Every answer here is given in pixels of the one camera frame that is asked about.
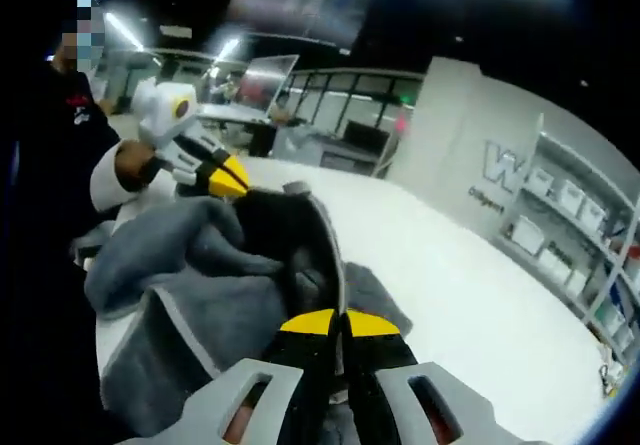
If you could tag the grey towel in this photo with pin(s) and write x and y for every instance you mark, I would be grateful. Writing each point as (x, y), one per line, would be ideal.
(150, 245)

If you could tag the person's left hand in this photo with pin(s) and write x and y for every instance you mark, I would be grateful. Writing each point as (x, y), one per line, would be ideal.
(132, 162)

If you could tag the curved desktop monitor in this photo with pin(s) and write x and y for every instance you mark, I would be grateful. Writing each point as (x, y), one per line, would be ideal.
(265, 85)

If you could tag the grey workstation desk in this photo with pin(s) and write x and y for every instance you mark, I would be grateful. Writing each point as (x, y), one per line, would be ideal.
(310, 150)

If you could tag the person in dark shirt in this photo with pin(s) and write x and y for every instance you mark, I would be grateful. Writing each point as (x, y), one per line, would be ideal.
(50, 165)

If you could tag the black desktop monitor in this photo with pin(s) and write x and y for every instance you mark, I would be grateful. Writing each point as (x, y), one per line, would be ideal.
(367, 136)

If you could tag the large hanging display screen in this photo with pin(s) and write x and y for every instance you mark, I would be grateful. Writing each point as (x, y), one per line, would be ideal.
(305, 10)

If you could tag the pink tag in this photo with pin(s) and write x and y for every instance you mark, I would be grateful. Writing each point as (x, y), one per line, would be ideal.
(401, 126)

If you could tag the green exit sign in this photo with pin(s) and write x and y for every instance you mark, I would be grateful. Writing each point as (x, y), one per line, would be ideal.
(407, 99)

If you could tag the metal storage shelf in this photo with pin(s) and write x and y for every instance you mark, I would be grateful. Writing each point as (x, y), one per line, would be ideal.
(607, 260)

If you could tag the row of white storage bins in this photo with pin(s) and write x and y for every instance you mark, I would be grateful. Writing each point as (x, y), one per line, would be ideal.
(567, 197)

